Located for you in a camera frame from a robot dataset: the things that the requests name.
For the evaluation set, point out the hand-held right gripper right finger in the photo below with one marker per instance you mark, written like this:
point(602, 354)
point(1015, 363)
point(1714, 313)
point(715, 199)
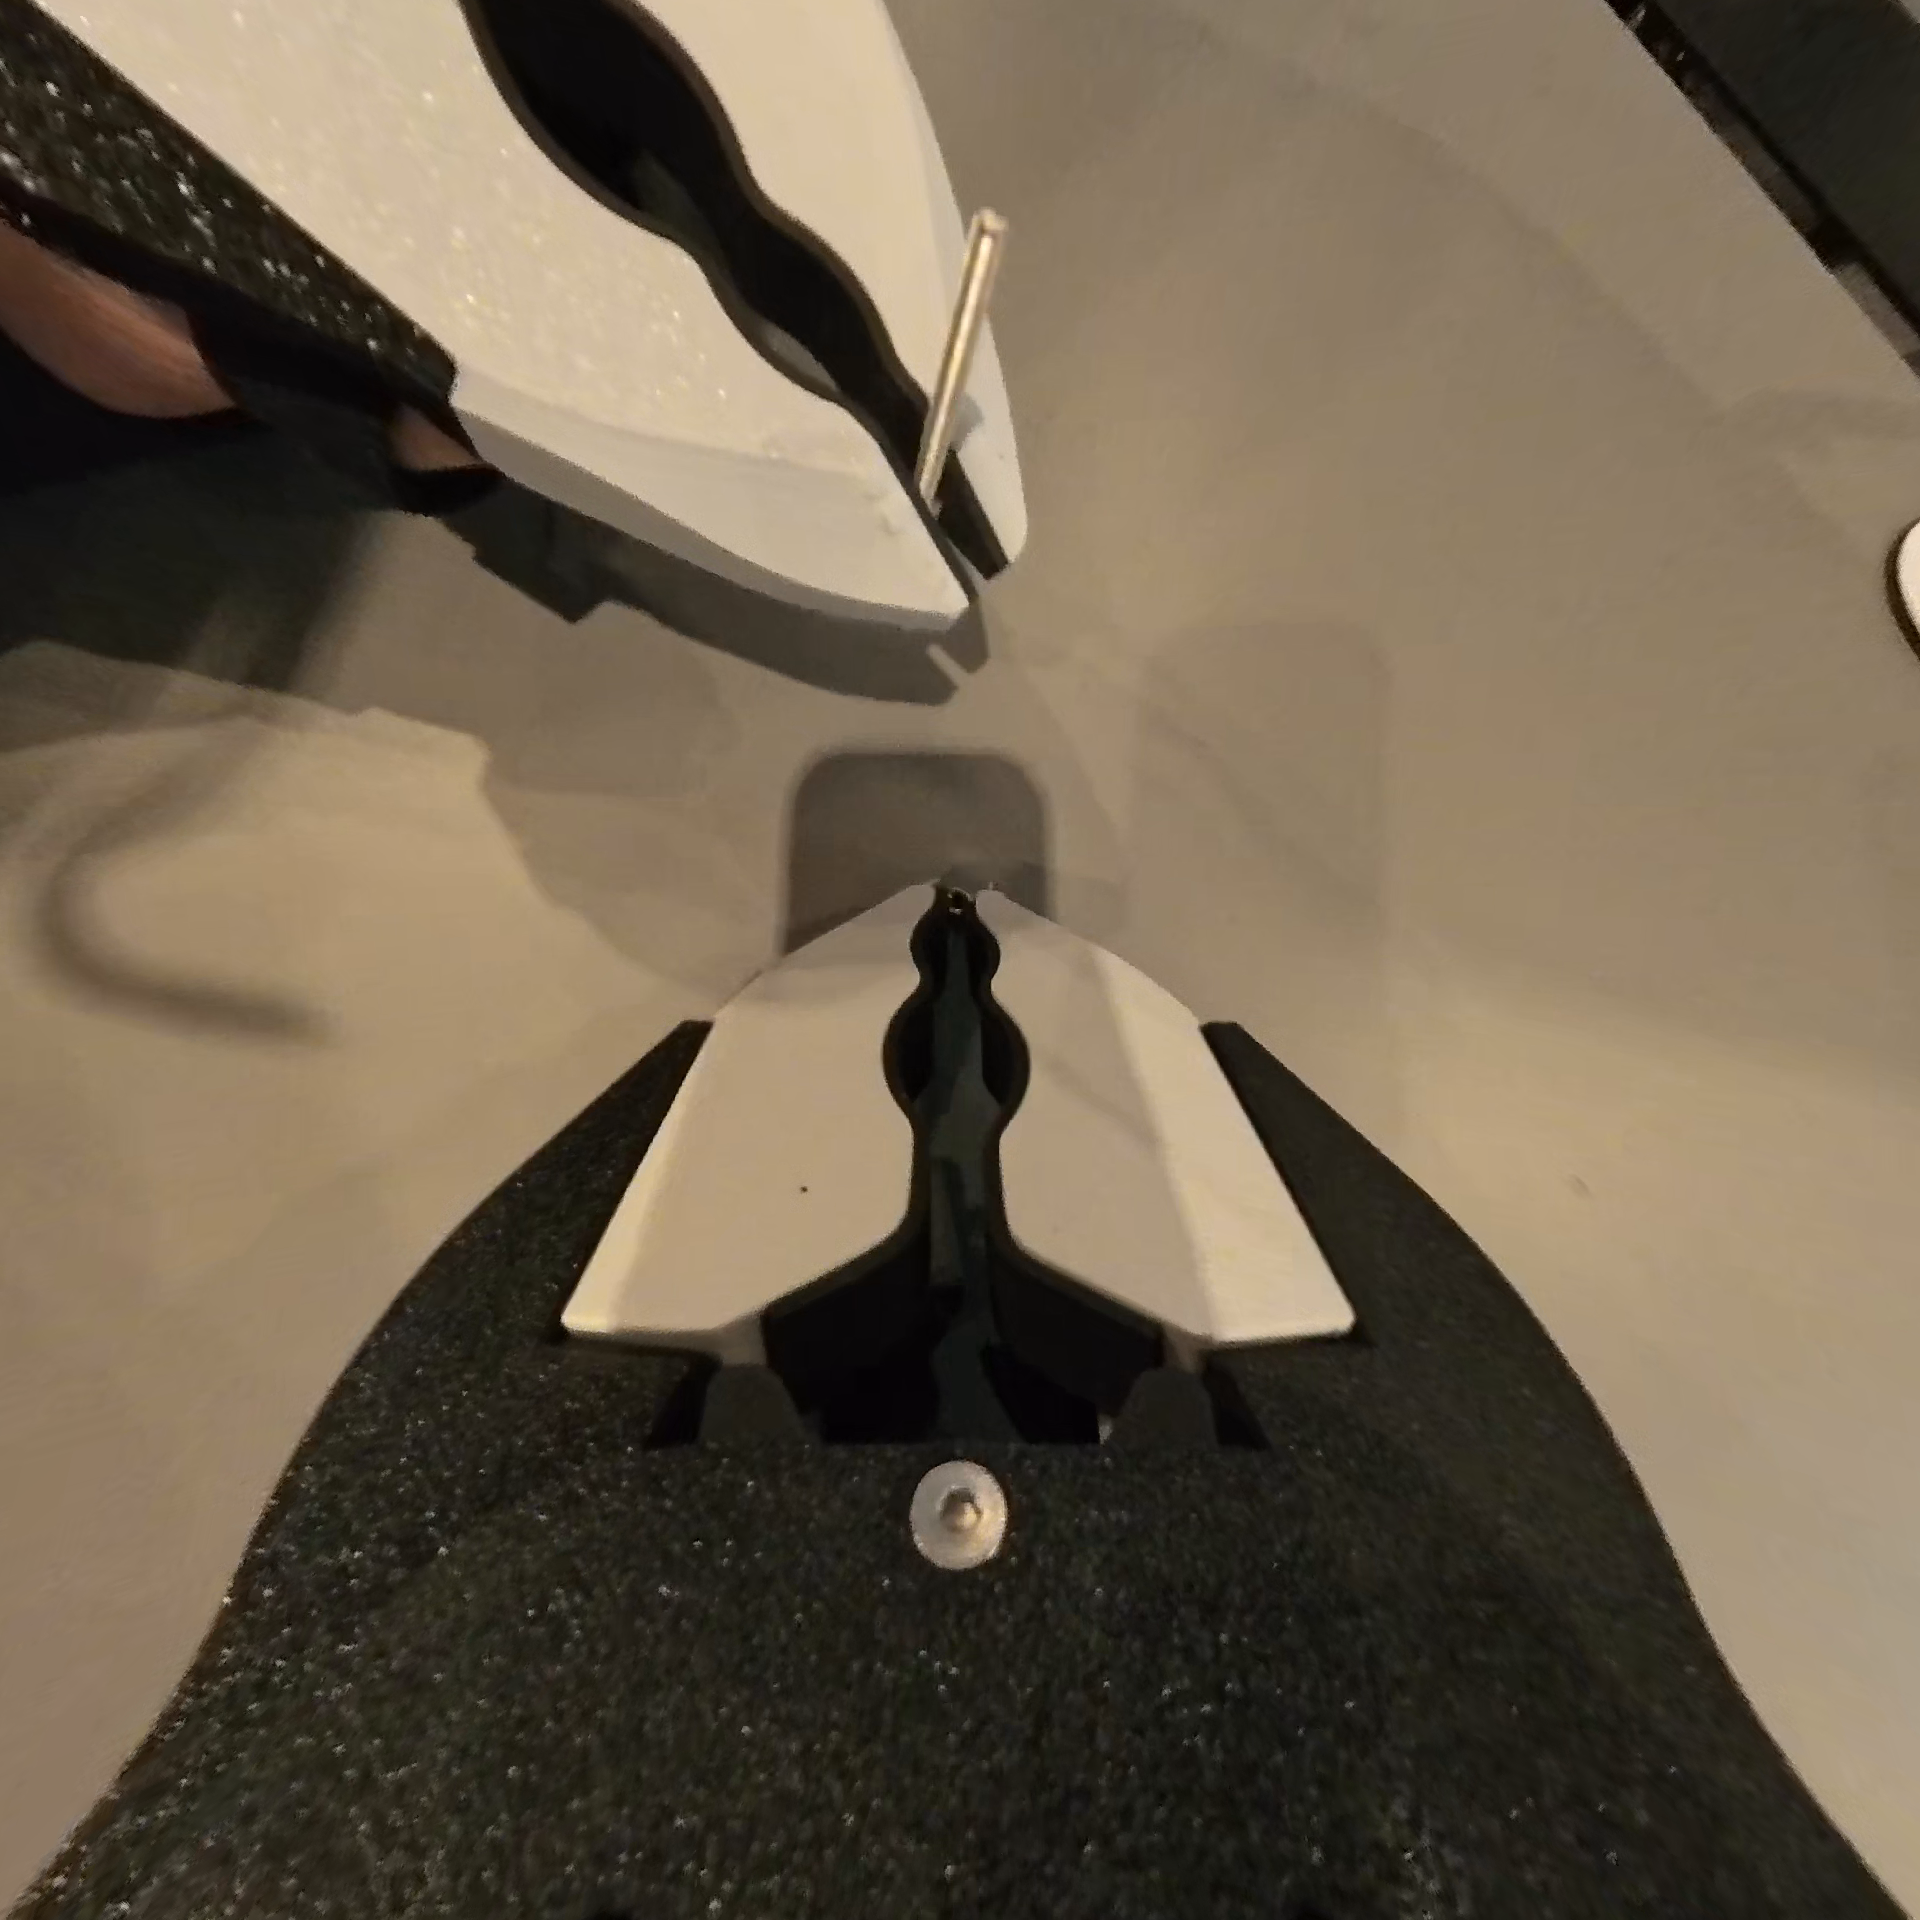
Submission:
point(1170, 1185)

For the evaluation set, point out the long thin metal screw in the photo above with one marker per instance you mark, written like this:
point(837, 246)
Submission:
point(961, 354)

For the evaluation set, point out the person's left hand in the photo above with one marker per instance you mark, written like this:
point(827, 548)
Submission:
point(105, 340)

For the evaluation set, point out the black bar-shaped object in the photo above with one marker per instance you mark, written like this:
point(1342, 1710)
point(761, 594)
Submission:
point(1800, 135)

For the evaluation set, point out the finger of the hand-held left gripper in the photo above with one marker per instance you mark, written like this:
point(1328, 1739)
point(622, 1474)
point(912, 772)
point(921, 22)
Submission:
point(839, 150)
point(494, 285)

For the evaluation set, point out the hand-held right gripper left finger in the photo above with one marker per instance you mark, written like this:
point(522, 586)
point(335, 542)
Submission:
point(751, 1172)

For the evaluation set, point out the white round disc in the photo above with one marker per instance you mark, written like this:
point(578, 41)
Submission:
point(1905, 586)

